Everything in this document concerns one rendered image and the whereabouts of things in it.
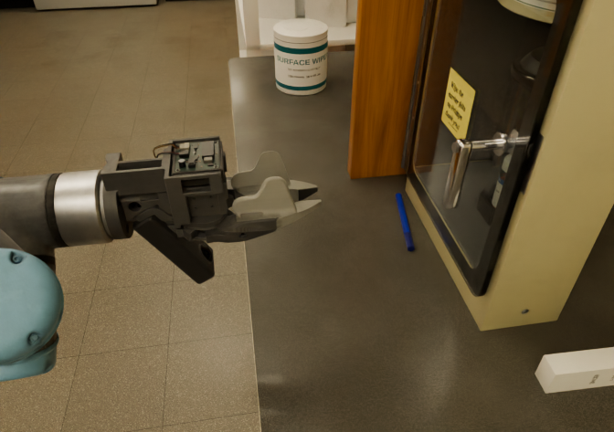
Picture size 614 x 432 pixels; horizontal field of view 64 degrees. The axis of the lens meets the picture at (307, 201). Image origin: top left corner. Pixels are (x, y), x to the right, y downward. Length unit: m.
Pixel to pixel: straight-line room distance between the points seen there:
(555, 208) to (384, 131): 0.39
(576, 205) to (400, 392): 0.29
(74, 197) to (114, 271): 1.70
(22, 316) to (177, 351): 1.51
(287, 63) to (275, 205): 0.74
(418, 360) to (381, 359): 0.05
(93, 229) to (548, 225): 0.48
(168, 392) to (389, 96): 1.26
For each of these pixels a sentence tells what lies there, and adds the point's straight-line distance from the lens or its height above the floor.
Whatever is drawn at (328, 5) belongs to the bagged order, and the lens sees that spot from 1.75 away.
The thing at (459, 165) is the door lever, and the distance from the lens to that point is 0.56.
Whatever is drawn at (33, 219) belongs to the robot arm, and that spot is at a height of 1.18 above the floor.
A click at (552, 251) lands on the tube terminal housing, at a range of 0.65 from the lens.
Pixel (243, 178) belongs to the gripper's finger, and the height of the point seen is 1.17.
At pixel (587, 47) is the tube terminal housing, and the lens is 0.50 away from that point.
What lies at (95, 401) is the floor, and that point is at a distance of 1.84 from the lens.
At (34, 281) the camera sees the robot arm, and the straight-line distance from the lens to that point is 0.38.
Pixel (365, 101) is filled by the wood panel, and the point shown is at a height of 1.10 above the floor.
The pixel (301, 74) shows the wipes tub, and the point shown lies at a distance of 1.21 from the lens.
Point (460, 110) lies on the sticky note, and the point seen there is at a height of 1.19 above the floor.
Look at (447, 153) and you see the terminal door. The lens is 0.70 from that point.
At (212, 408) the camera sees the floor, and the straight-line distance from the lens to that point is 1.72.
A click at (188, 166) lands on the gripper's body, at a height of 1.22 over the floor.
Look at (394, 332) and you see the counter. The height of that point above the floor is 0.94.
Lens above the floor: 1.48
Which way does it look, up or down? 38 degrees down
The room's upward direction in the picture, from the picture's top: straight up
